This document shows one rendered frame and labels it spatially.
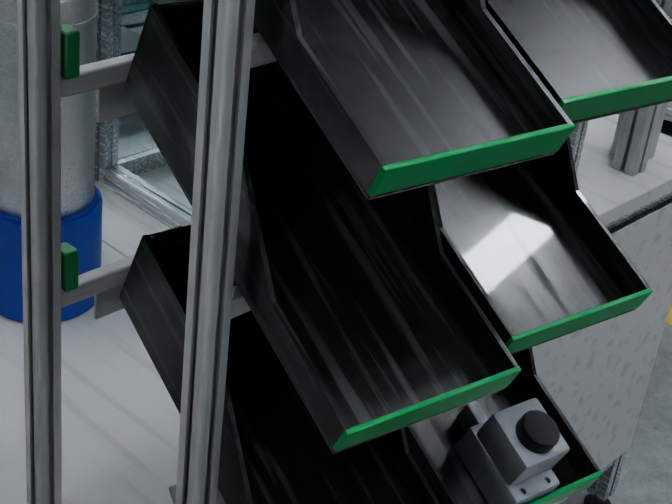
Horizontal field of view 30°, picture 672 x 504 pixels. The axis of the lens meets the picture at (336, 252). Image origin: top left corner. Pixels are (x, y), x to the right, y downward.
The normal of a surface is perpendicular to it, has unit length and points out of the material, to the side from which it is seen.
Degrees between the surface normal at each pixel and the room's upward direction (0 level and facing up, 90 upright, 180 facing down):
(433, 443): 25
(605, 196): 0
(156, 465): 0
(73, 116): 90
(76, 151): 90
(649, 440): 0
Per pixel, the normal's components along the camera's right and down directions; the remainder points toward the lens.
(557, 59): 0.34, -0.59
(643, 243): 0.71, 0.41
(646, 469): 0.11, -0.86
